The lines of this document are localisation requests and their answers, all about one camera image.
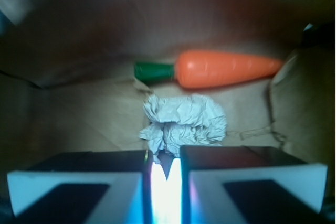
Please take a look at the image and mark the orange toy carrot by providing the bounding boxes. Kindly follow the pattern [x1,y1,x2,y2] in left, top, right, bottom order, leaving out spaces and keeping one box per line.
[134,50,284,89]

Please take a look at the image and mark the brown paper bag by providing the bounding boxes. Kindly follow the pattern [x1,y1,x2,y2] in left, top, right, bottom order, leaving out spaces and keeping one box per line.
[1,0,335,223]

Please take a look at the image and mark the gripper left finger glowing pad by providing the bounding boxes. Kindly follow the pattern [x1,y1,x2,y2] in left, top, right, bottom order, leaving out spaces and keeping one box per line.
[7,150,153,223]

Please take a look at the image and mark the white paper ball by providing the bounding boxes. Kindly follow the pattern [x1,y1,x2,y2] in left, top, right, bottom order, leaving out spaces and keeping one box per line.
[139,94,227,164]

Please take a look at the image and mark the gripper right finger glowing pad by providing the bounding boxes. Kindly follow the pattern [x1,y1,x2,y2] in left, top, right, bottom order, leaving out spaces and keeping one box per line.
[180,145,328,223]

